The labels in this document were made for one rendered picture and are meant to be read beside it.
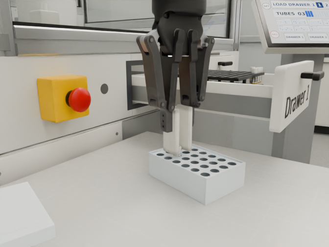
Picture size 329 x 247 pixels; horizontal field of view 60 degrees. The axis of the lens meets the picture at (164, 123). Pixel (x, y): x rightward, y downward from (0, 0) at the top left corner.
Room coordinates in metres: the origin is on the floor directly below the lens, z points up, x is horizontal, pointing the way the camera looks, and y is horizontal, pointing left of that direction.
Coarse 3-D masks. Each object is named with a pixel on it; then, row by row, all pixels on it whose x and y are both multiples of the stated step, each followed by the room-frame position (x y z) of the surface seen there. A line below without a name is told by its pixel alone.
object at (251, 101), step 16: (144, 80) 0.64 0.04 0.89; (224, 80) 0.79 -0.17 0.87; (272, 80) 0.72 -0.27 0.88; (144, 96) 0.64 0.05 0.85; (176, 96) 0.59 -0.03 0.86; (208, 96) 0.55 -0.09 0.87; (224, 96) 0.53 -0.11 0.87; (240, 96) 0.51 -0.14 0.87; (256, 96) 0.50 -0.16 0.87; (208, 112) 0.55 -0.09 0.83; (224, 112) 0.53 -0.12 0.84; (240, 112) 0.51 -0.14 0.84; (256, 112) 0.50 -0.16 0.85
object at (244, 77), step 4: (264, 72) 0.70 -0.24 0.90; (236, 76) 0.59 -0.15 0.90; (240, 76) 0.60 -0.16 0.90; (244, 76) 0.59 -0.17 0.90; (248, 76) 0.61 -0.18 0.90; (252, 76) 0.63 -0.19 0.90; (256, 76) 0.65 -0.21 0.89; (232, 80) 0.57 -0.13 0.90; (236, 80) 0.56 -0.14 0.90; (240, 80) 0.57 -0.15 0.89
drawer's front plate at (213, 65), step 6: (210, 60) 0.96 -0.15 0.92; (216, 60) 1.00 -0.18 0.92; (222, 60) 1.04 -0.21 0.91; (228, 60) 1.08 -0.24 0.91; (234, 60) 1.13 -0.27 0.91; (210, 66) 0.96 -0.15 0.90; (216, 66) 1.00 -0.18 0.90; (222, 66) 1.04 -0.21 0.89; (228, 66) 1.09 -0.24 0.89; (234, 66) 1.14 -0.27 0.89
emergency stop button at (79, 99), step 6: (72, 90) 0.45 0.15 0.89; (78, 90) 0.45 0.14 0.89; (84, 90) 0.46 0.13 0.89; (72, 96) 0.44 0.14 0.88; (78, 96) 0.45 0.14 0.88; (84, 96) 0.46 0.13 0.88; (90, 96) 0.47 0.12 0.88; (72, 102) 0.44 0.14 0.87; (78, 102) 0.45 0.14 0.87; (84, 102) 0.46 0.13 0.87; (90, 102) 0.47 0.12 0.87; (72, 108) 0.45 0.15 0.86; (78, 108) 0.45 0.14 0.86; (84, 108) 0.46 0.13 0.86
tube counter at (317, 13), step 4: (300, 12) 1.42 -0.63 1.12; (304, 12) 1.42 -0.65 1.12; (308, 12) 1.42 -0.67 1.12; (312, 12) 1.42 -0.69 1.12; (316, 12) 1.42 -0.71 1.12; (320, 12) 1.43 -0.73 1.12; (324, 12) 1.43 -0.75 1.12; (328, 12) 1.43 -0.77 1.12; (300, 16) 1.40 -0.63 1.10; (304, 16) 1.40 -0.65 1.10; (308, 16) 1.40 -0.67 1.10; (312, 16) 1.41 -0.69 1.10; (316, 16) 1.41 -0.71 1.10; (320, 16) 1.41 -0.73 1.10; (324, 16) 1.41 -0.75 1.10; (328, 16) 1.41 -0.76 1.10
